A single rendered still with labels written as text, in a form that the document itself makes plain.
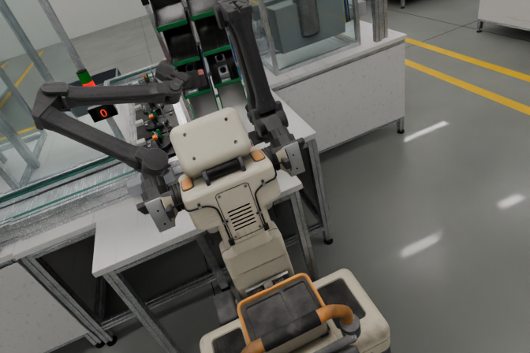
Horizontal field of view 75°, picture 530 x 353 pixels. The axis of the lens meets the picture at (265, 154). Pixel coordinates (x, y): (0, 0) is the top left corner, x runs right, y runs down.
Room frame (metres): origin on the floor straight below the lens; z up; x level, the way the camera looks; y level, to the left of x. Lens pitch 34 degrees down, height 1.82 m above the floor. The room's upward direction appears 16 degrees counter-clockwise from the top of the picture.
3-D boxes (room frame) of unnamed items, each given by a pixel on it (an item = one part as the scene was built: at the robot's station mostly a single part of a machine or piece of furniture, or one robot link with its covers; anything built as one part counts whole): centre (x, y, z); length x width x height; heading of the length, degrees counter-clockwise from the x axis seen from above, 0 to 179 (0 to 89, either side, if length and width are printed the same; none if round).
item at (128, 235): (1.38, 0.39, 0.84); 0.90 x 0.70 x 0.03; 101
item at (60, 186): (1.55, 0.80, 0.91); 0.84 x 0.28 x 0.10; 101
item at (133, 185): (1.35, 0.55, 0.93); 0.21 x 0.07 x 0.06; 101
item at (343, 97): (2.62, -0.63, 0.43); 1.11 x 0.68 x 0.86; 101
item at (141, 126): (1.83, 0.55, 1.01); 0.24 x 0.24 x 0.13; 11
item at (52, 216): (1.38, 0.74, 0.91); 0.89 x 0.06 x 0.11; 101
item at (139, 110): (2.07, 0.60, 1.01); 0.24 x 0.24 x 0.13; 11
